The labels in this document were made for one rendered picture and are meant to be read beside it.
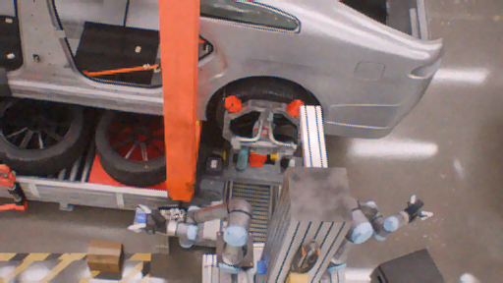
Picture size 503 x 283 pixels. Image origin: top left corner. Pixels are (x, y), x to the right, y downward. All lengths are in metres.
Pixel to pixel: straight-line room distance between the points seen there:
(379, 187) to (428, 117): 0.92
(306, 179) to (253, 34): 1.22
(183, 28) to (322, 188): 0.92
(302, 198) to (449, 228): 2.71
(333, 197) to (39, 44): 2.16
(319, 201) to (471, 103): 3.55
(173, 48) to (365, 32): 1.22
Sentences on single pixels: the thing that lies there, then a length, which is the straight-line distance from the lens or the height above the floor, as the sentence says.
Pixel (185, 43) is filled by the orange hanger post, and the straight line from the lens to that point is 2.65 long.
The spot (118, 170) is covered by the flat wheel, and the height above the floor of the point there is 0.47.
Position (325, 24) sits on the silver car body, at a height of 1.74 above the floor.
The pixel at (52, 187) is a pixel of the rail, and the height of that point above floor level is 0.36.
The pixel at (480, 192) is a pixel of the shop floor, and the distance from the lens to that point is 5.19.
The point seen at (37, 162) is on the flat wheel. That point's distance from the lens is 4.28.
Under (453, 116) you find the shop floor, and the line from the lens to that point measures 5.53.
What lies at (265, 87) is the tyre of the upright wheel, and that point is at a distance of 3.68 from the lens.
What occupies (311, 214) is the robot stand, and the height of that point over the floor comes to 2.03.
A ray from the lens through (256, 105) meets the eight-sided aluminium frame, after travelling 3.67.
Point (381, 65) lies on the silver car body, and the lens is 3.51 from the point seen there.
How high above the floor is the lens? 4.05
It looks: 57 degrees down
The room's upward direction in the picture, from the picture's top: 11 degrees clockwise
